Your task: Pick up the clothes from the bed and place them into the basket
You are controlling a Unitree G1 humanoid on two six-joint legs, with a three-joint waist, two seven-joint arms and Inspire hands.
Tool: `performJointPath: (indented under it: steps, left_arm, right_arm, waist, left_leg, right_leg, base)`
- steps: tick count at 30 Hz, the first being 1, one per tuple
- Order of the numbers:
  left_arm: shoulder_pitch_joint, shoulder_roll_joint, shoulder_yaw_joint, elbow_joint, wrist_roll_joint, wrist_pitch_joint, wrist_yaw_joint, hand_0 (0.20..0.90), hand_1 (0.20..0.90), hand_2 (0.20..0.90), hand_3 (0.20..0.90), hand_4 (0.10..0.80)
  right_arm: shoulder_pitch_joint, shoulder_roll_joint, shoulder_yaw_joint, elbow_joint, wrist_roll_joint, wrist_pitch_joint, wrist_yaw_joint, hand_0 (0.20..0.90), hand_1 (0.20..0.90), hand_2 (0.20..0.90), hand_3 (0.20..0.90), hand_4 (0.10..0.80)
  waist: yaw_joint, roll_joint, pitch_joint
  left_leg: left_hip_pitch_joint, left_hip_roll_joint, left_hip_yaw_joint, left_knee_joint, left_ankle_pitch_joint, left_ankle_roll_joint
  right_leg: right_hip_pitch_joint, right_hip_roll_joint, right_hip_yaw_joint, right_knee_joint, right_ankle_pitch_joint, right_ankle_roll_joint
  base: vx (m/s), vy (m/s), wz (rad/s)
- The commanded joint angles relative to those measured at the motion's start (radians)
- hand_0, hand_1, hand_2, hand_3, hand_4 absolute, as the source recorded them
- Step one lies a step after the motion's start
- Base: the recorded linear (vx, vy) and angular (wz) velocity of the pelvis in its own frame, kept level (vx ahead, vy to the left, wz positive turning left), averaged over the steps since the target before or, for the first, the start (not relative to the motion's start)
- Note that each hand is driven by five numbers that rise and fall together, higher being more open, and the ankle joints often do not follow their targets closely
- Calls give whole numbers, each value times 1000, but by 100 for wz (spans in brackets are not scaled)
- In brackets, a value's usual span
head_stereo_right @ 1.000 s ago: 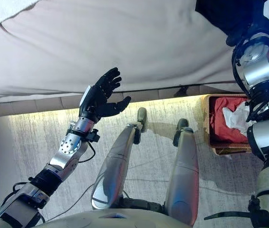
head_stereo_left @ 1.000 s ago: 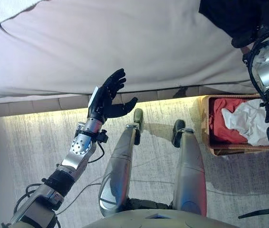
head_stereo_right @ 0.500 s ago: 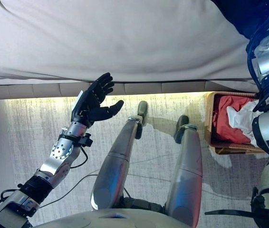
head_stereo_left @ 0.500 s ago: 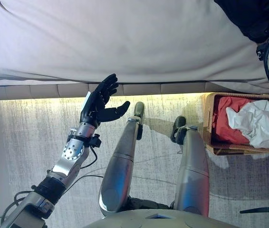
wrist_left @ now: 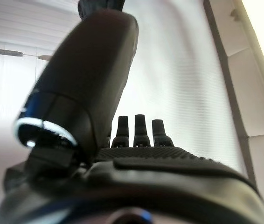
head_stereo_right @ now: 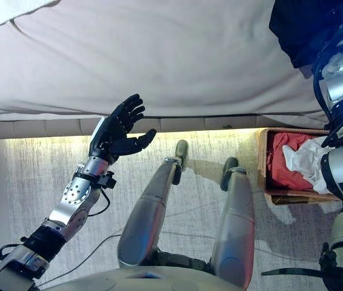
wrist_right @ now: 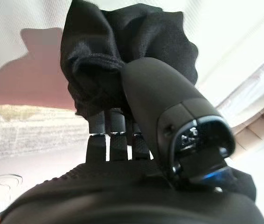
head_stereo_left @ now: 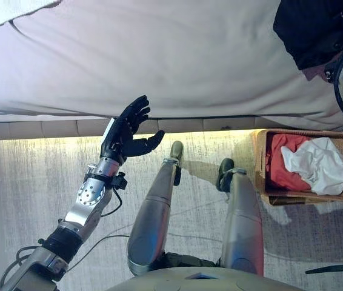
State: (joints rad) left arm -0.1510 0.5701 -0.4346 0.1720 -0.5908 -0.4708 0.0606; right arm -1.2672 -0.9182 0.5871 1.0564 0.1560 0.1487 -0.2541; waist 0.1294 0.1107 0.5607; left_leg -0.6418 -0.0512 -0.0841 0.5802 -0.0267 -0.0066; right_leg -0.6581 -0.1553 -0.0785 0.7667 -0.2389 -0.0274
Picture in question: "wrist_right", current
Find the black cloth garment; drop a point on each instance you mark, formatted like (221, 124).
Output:
(94, 35)

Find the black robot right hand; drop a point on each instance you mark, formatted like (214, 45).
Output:
(169, 105)

